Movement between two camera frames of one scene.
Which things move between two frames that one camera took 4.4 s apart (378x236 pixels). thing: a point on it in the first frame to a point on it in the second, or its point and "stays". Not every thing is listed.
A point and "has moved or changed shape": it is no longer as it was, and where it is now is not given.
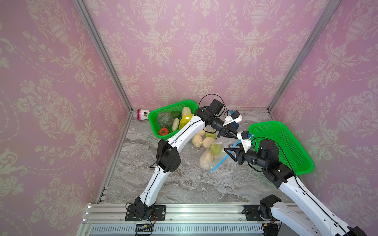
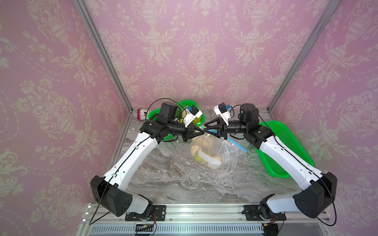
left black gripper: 225,131 to 189,133
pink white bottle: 142,114 stays
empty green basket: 291,152 stays
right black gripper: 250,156 to 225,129
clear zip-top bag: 216,151 has moved or changed shape
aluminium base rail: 175,220 stays
